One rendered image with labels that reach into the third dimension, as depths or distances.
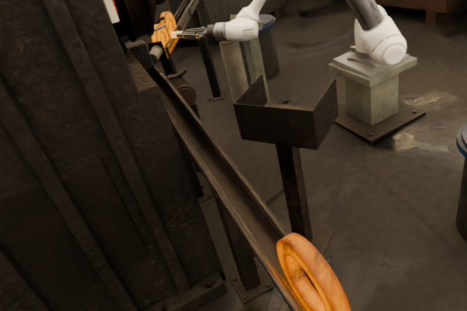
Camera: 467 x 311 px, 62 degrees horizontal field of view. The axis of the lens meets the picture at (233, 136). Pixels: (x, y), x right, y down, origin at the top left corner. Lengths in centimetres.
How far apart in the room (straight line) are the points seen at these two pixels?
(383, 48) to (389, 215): 72
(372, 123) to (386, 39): 57
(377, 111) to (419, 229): 77
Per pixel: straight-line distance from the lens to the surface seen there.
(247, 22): 193
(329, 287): 68
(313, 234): 170
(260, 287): 157
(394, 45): 187
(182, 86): 191
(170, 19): 223
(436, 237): 173
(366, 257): 163
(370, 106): 221
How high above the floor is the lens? 128
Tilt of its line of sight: 32 degrees down
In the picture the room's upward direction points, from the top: 14 degrees counter-clockwise
